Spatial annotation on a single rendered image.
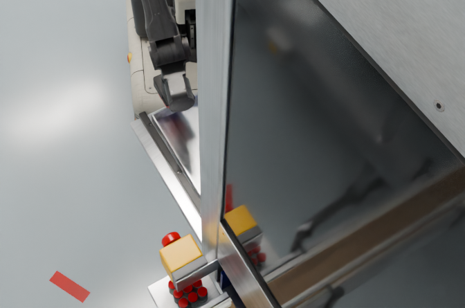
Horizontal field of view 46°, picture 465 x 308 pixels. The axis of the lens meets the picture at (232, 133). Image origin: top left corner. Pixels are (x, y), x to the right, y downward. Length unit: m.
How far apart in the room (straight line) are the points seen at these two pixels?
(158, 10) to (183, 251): 0.48
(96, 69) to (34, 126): 0.40
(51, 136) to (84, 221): 0.44
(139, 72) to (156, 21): 1.15
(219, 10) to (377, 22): 0.23
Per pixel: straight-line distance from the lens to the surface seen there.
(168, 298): 1.24
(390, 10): 0.33
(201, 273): 1.12
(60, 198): 2.37
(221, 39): 0.56
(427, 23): 0.31
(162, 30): 1.16
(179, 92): 1.18
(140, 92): 2.24
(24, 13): 3.02
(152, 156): 1.38
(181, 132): 1.40
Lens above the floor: 2.07
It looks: 58 degrees down
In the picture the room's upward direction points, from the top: 4 degrees clockwise
